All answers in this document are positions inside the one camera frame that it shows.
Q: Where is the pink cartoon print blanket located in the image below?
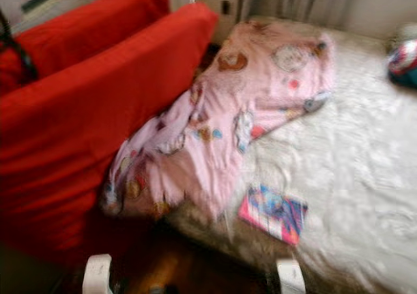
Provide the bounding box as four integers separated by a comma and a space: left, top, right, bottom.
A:
100, 18, 337, 221

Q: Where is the red fabric sofa cushion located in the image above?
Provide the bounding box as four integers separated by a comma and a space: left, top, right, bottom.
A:
0, 0, 171, 96
0, 1, 219, 265

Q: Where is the colourful comic book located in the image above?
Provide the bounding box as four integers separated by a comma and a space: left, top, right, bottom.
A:
237, 183, 309, 246

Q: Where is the bed with beige floral sheet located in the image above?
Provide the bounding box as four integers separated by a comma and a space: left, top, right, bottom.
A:
162, 15, 417, 294

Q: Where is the black hanging cable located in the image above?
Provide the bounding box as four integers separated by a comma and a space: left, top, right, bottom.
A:
0, 10, 41, 81

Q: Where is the dark side table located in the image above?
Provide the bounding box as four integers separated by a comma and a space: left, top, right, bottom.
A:
0, 244, 64, 294

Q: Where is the blue pillow with white star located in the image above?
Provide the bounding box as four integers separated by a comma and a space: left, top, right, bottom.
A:
385, 25, 417, 91

